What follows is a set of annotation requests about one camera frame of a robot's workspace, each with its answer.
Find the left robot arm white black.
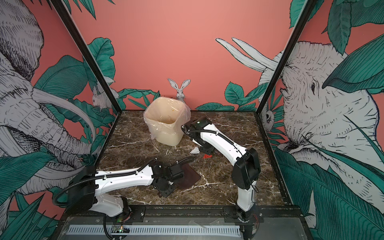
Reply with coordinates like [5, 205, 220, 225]
[53, 157, 201, 221]

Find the black front mounting rail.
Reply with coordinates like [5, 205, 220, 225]
[51, 205, 313, 240]

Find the white paper scrap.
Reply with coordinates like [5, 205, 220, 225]
[190, 147, 200, 154]

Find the black right frame post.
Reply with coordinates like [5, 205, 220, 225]
[256, 0, 317, 116]

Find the white perforated vent strip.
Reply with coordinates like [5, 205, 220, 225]
[66, 225, 242, 237]

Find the small green circuit board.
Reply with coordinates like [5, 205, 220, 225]
[111, 225, 131, 235]

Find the black frame post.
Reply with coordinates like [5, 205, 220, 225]
[256, 0, 317, 116]
[49, 0, 123, 114]

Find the clear plastic bin liner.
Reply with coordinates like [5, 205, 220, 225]
[143, 96, 192, 142]

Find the cream plastic trash bin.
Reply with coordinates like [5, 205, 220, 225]
[143, 96, 190, 147]

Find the black left frame post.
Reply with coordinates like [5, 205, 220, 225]
[49, 0, 123, 114]

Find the dark brown dustpan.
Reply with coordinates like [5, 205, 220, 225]
[176, 164, 201, 190]

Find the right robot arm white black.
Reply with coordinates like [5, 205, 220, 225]
[181, 117, 261, 223]

